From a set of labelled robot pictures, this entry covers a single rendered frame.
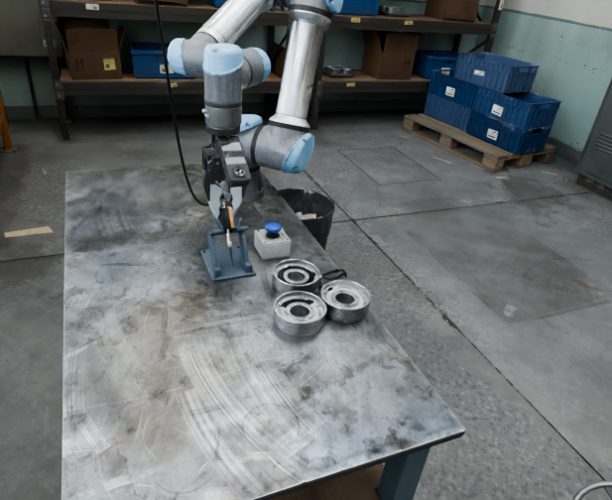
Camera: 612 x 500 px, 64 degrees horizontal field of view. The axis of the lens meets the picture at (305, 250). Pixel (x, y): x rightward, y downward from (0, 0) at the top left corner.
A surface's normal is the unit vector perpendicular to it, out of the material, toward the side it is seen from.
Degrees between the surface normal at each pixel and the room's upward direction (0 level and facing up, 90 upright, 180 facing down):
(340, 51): 90
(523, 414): 0
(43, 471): 0
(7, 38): 90
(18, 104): 90
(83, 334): 0
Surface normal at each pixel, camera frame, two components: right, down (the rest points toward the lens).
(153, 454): 0.09, -0.85
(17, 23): 0.37, 0.51
